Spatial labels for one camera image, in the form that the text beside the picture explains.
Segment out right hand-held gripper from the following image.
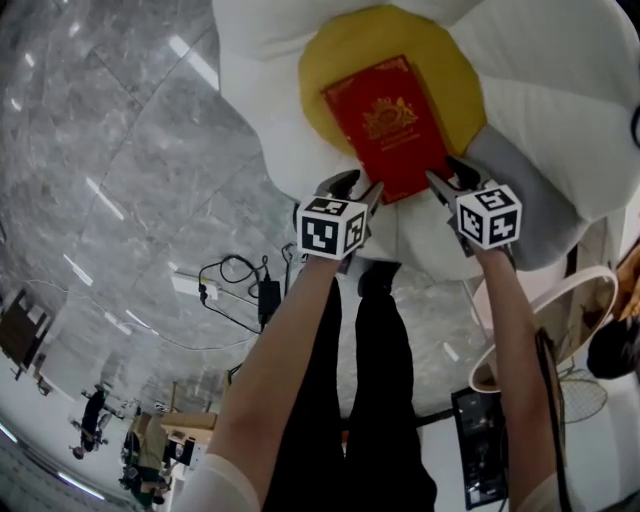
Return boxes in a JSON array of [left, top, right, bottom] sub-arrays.
[[425, 156, 523, 269]]

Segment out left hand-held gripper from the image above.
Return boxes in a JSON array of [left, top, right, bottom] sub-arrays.
[[296, 168, 385, 261]]

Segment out red book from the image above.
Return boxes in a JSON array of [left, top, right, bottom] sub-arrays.
[[319, 53, 456, 206]]

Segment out fried egg shaped cushion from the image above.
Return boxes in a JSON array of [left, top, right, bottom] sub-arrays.
[[212, 0, 640, 281]]

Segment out person's left forearm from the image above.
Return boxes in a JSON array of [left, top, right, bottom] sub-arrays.
[[204, 254, 342, 482]]

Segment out person's right forearm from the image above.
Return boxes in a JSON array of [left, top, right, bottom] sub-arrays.
[[478, 247, 567, 502]]

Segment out person's right shoe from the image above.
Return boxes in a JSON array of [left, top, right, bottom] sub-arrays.
[[356, 261, 402, 297]]

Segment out black power adapter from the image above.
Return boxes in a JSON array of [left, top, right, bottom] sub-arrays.
[[256, 278, 282, 327]]

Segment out person's black trousers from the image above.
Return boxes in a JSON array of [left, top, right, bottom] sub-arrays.
[[263, 263, 437, 512]]

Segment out black and white bag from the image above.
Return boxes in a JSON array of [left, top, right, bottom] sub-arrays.
[[586, 313, 640, 380]]

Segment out yellow badminton racket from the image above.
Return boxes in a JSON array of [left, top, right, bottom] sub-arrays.
[[558, 366, 610, 425]]

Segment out black case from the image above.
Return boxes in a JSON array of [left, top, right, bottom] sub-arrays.
[[450, 388, 512, 510]]

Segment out cardboard box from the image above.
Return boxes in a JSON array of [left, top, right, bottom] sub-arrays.
[[158, 410, 220, 467]]

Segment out person's white shirt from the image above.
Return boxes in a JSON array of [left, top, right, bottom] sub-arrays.
[[177, 452, 571, 512]]

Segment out black adapter cable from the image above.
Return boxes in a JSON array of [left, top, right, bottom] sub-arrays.
[[197, 253, 272, 335]]

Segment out thick black cable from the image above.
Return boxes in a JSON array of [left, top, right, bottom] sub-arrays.
[[533, 327, 569, 512]]

